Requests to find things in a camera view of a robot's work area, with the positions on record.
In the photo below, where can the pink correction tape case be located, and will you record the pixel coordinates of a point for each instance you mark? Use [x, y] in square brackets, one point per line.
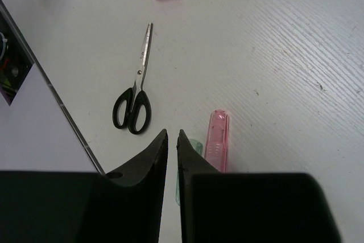
[217, 140]

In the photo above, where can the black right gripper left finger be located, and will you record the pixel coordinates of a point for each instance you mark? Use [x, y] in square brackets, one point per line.
[124, 205]

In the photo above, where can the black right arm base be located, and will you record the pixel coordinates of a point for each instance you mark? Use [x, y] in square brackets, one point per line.
[15, 65]

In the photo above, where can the black handled scissors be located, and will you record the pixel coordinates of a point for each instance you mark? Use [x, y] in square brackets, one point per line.
[127, 106]

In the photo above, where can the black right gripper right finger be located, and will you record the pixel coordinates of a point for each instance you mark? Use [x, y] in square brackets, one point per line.
[249, 207]

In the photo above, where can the green correction tape case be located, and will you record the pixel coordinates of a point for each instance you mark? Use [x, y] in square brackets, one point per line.
[198, 147]

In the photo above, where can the aluminium table edge rail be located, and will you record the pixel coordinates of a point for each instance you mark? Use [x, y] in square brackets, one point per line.
[37, 131]

